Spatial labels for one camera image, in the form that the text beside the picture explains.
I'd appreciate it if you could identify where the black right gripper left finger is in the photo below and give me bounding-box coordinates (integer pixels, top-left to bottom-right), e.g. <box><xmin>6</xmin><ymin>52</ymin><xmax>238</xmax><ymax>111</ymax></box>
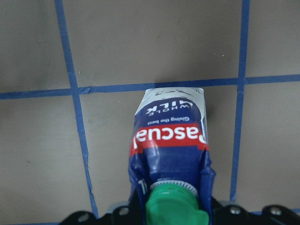
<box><xmin>60</xmin><ymin>199</ymin><xmax>138</xmax><ymax>225</ymax></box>

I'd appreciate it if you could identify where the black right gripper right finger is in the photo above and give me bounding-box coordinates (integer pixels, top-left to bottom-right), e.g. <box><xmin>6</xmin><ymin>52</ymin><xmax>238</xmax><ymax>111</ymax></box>
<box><xmin>212</xmin><ymin>198</ymin><xmax>300</xmax><ymax>225</ymax></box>

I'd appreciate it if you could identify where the blue white milk carton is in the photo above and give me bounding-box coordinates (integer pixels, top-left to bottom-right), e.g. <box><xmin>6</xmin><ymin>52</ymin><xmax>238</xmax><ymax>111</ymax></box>
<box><xmin>128</xmin><ymin>87</ymin><xmax>215</xmax><ymax>225</ymax></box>

